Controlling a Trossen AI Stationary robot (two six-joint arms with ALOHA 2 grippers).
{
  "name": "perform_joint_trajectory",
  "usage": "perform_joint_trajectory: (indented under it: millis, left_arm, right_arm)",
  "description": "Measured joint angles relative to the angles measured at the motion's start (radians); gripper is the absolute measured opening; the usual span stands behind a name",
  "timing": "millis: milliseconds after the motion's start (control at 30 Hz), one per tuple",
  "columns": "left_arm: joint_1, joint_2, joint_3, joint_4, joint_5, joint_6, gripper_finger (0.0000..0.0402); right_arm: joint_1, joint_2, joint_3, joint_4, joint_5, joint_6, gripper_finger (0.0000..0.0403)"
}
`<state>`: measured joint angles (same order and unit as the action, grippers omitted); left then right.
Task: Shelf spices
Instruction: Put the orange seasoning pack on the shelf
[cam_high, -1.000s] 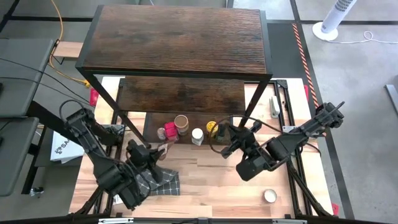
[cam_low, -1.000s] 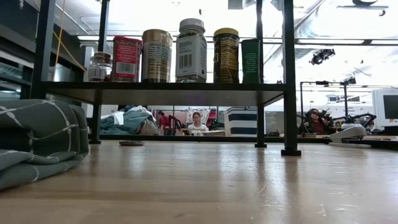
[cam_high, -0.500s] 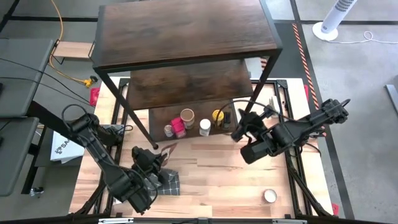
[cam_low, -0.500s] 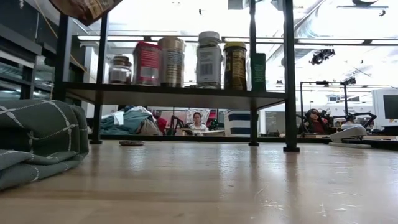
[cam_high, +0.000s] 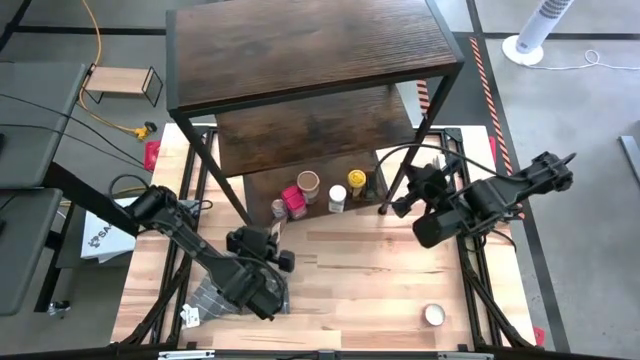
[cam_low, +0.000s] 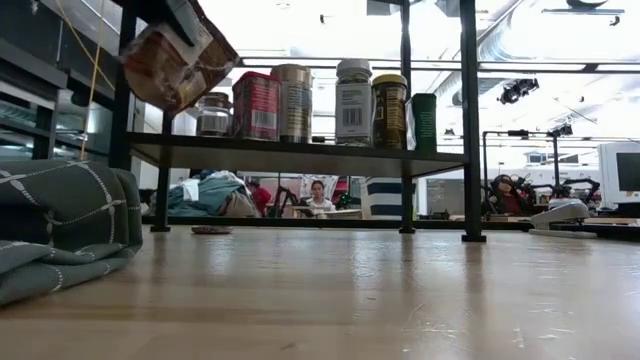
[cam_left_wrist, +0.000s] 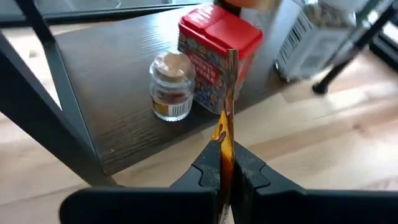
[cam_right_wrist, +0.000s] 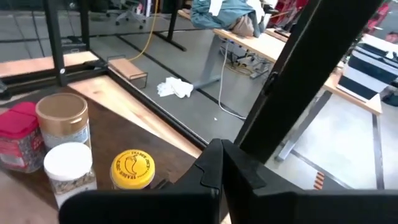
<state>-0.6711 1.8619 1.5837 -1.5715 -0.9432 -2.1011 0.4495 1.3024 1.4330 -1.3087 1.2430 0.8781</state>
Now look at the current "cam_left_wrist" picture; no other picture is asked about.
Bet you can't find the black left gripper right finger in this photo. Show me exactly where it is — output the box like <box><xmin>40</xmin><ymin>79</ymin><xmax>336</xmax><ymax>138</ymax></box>
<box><xmin>231</xmin><ymin>141</ymin><xmax>398</xmax><ymax>224</ymax></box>

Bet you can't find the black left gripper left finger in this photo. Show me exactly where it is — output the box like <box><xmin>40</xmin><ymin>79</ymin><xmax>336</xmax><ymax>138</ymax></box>
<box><xmin>58</xmin><ymin>139</ymin><xmax>222</xmax><ymax>224</ymax></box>

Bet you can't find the taco seasoning mix packet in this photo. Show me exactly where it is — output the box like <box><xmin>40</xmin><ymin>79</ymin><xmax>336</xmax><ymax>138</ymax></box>
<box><xmin>211</xmin><ymin>49</ymin><xmax>239</xmax><ymax>224</ymax></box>

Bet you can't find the small glass jar brown lid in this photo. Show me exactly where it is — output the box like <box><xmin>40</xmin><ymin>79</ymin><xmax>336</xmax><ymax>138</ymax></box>
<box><xmin>149</xmin><ymin>51</ymin><xmax>196</xmax><ymax>122</ymax></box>

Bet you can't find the seed seasoning jar white lid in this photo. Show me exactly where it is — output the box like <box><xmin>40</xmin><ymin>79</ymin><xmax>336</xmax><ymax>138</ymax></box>
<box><xmin>275</xmin><ymin>0</ymin><xmax>358</xmax><ymax>82</ymax></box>

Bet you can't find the smoked paprika tin red lid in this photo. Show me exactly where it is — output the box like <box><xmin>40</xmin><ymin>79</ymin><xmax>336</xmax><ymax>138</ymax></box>
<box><xmin>177</xmin><ymin>4</ymin><xmax>264</xmax><ymax>114</ymax></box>

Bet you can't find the black-framed dark wood shelf unit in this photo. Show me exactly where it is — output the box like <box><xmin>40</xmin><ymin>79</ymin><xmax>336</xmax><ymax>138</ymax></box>
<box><xmin>0</xmin><ymin>0</ymin><xmax>398</xmax><ymax>187</ymax></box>

